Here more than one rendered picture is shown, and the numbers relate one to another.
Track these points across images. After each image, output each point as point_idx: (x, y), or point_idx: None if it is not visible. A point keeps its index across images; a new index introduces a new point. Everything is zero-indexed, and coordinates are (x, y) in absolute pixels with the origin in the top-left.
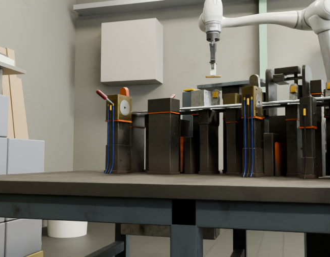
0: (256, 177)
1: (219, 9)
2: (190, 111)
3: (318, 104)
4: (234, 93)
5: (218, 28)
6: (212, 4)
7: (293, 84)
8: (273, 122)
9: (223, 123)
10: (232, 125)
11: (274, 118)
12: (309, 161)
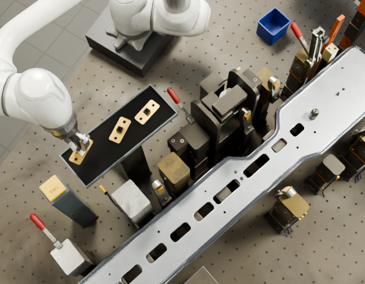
0: (296, 227)
1: (68, 94)
2: (142, 228)
3: (275, 113)
4: (188, 172)
5: (75, 111)
6: (61, 104)
7: (246, 112)
8: (220, 145)
9: (124, 169)
10: None
11: (222, 142)
12: (325, 185)
